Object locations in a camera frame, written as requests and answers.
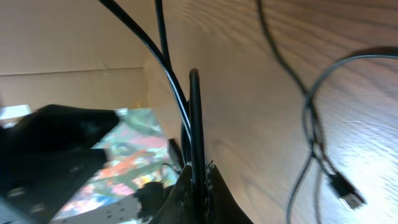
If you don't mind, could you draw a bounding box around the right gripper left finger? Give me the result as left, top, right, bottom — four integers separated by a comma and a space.
149, 166, 193, 224

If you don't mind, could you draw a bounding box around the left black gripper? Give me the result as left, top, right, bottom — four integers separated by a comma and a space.
1, 105, 120, 223

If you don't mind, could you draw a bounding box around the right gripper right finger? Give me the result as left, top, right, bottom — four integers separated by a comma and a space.
204, 162, 253, 224

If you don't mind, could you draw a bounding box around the black usb cable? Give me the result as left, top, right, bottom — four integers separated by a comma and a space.
98, 0, 208, 224
254, 0, 398, 224

